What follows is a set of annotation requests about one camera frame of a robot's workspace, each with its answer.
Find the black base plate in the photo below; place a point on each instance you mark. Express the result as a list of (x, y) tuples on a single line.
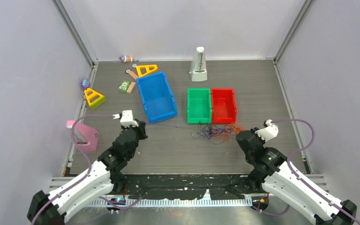
[(186, 186)]

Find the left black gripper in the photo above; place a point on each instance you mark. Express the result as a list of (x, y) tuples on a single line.
[(140, 129)]

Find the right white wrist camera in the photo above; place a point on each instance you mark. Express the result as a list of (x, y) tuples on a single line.
[(268, 132)]

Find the pink tape dispenser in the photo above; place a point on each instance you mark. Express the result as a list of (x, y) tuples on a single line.
[(84, 138)]

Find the purple round toy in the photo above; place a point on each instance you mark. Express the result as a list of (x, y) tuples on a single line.
[(85, 84)]

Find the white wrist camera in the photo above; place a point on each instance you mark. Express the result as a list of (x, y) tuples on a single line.
[(126, 119), (268, 132)]

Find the blue plastic bin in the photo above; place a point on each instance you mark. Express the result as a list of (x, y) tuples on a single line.
[(157, 98)]

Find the red plastic bin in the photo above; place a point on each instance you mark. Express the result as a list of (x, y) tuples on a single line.
[(224, 109)]

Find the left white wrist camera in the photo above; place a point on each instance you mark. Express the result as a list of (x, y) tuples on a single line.
[(126, 119)]

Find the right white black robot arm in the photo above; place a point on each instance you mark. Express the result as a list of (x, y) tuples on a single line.
[(273, 173)]

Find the yellow triangle toy on green block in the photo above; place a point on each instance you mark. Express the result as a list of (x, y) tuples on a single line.
[(94, 98)]

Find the tan wooden block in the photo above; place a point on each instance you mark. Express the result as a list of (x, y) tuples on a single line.
[(131, 87)]

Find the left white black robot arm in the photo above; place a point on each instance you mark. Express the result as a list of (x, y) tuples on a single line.
[(102, 177)]

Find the green plastic bin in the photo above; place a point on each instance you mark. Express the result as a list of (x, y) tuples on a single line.
[(199, 106)]

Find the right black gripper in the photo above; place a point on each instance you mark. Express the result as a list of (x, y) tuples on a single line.
[(262, 141)]

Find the white metronome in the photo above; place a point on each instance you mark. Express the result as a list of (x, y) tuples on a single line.
[(198, 71)]

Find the small colourful figurine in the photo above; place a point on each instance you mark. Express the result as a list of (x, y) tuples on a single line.
[(126, 58)]

